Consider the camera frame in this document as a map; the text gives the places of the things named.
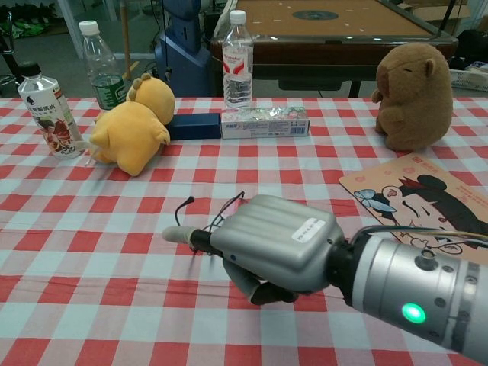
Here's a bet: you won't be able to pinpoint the brown wooden game table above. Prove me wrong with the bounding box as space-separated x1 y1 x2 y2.
210 0 460 98

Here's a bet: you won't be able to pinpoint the blue machine stand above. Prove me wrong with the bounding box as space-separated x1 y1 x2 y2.
154 0 211 98

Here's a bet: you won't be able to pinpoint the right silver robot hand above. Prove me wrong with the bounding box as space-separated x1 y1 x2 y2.
162 194 346 306

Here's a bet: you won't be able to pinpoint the wooden stick handle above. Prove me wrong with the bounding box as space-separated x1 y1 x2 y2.
120 0 133 82

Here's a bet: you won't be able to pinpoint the green label clear water bottle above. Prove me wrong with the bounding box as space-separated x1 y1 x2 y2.
78 20 127 112

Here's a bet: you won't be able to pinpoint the white blue toothpaste box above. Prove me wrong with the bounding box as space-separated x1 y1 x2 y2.
220 106 310 140

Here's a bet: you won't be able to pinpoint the red label clear water bottle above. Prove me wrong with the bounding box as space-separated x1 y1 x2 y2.
222 10 255 111

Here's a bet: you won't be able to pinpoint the yellow plush dinosaur toy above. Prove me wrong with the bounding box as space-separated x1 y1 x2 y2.
88 72 177 177

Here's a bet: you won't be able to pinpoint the cartoon girl mouse pad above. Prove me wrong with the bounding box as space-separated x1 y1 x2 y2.
339 152 488 252

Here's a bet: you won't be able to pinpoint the red white checkered tablecloth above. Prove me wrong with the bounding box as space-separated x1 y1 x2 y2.
0 96 488 366

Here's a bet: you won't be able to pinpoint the black cap illustrated label bottle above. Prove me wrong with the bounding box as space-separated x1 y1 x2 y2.
17 62 87 160

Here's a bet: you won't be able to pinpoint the brown capybara plush toy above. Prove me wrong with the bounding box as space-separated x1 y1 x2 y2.
371 42 453 151

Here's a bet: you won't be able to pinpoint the thin black metal eyeglasses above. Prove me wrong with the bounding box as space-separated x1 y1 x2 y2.
175 191 246 255

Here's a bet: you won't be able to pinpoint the white plastic basket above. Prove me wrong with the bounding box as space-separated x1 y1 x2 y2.
449 68 488 92

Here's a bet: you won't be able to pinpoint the dark blue rectangular box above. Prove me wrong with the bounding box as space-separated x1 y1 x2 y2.
168 112 222 141

